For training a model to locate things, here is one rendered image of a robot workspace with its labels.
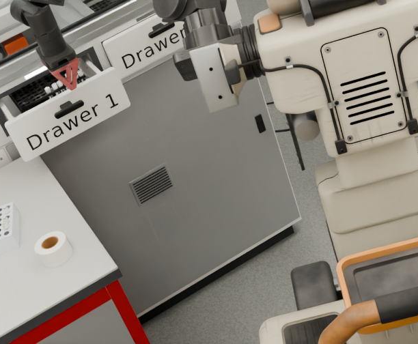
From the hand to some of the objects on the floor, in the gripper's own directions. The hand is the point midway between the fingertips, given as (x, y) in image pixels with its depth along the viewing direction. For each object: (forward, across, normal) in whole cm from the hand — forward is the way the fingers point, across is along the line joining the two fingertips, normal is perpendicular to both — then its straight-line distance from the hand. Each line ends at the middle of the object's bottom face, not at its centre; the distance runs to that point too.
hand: (70, 83), depth 196 cm
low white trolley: (+96, +14, -43) cm, 106 cm away
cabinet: (+97, -64, +3) cm, 116 cm away
